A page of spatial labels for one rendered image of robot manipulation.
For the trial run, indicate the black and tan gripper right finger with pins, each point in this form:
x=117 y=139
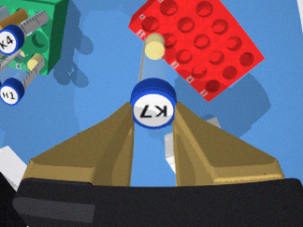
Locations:
x=217 y=156

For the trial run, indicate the green test tube rack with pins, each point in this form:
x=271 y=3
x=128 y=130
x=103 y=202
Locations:
x=48 y=39

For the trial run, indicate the blue bench mat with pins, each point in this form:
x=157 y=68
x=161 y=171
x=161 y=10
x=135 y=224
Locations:
x=99 y=68

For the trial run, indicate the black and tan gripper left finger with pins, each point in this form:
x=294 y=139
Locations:
x=92 y=155

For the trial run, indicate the red tube rack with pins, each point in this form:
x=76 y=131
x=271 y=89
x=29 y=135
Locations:
x=157 y=16

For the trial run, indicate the white tube rack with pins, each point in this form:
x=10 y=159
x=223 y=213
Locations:
x=169 y=144

